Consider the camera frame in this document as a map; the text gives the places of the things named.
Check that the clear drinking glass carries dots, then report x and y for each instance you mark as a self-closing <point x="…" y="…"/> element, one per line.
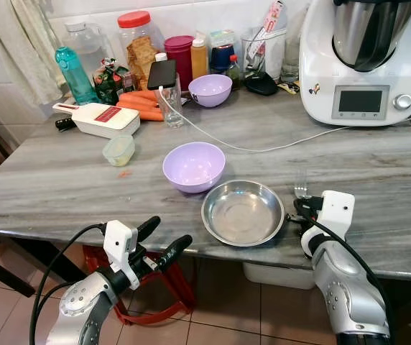
<point x="171" y="108"/>

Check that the white kitchen cooking machine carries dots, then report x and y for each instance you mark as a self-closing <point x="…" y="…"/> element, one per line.
<point x="367" y="72"/>

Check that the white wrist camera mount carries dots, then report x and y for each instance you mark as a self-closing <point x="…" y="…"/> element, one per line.
<point x="119" y="244"/>
<point x="337" y="212"/>

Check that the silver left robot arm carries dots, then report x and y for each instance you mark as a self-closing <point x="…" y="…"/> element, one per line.
<point x="83" y="313"/>

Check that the clear jar red lid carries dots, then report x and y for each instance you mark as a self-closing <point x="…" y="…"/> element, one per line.
<point x="139" y="47"/>

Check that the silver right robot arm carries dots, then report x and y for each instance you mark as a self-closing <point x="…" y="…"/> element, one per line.
<point x="345" y="287"/>

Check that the red metal stool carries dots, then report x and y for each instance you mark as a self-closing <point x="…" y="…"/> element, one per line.
<point x="177" y="287"/>

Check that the orange carrot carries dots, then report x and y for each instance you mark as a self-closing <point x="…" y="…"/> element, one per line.
<point x="141" y="104"/>

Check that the round steel plate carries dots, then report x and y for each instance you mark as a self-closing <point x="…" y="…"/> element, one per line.
<point x="243" y="214"/>

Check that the small orange carrot scrap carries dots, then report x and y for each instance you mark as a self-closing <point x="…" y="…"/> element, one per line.
<point x="123" y="173"/>

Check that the small purple bowl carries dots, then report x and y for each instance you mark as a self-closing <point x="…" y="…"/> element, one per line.
<point x="210" y="90"/>

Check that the dark blue jar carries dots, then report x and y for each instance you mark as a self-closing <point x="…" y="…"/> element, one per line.
<point x="221" y="59"/>

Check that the teal water bottle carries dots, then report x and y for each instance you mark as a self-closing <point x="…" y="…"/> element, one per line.
<point x="74" y="75"/>

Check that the small clear lidded container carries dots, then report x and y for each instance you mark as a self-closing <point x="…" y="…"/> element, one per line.
<point x="118" y="150"/>

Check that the green snack packet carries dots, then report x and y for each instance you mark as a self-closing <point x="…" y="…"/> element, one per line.
<point x="111" y="83"/>

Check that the white mandoline slicer red blade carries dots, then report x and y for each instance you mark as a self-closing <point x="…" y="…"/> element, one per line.
<point x="101" y="118"/>

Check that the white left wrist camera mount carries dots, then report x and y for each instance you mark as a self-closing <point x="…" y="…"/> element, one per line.
<point x="119" y="244"/>

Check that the beige curtain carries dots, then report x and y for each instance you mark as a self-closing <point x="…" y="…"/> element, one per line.
<point x="11" y="43"/>

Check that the black rounded lid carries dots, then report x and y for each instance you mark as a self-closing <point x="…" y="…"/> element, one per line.
<point x="262" y="85"/>

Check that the magenta plastic canister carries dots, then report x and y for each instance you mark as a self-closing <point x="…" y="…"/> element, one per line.
<point x="180" y="54"/>

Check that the red white packet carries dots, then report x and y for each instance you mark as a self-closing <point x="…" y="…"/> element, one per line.
<point x="270" y="25"/>

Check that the small bottle red cap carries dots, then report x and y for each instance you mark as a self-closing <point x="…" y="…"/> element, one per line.
<point x="233" y="72"/>

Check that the clear plastic storage tub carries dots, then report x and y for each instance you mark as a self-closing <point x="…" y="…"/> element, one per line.
<point x="271" y="54"/>

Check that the orange bottle white cap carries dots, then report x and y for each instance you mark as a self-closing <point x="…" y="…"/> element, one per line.
<point x="199" y="61"/>

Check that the white tub under table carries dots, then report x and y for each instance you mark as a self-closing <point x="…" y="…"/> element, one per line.
<point x="277" y="276"/>

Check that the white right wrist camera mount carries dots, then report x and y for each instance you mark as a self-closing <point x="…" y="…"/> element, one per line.
<point x="337" y="212"/>

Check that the silver metal fork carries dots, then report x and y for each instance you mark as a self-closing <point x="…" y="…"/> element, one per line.
<point x="300" y="187"/>

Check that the black smartphone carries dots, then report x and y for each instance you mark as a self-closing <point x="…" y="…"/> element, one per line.
<point x="162" y="74"/>

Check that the clear plastic jug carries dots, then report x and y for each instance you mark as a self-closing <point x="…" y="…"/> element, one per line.
<point x="89" y="43"/>

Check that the large purple bowl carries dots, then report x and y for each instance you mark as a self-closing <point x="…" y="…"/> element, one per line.
<point x="193" y="169"/>

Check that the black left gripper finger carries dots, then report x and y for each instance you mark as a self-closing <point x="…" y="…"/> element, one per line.
<point x="148" y="227"/>
<point x="174" y="250"/>

